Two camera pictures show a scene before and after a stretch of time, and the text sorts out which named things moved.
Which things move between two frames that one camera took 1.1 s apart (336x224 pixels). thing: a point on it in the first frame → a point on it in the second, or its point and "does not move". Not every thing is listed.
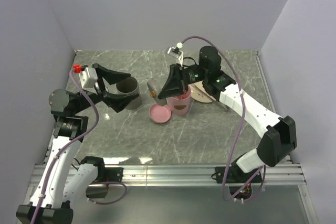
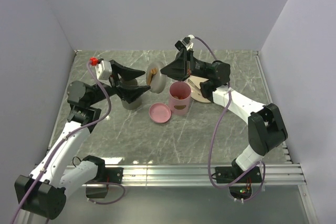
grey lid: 154,88 → 158,81
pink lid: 159,114 does not move
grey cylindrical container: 129,85 does not move
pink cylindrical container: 179,105 does not move
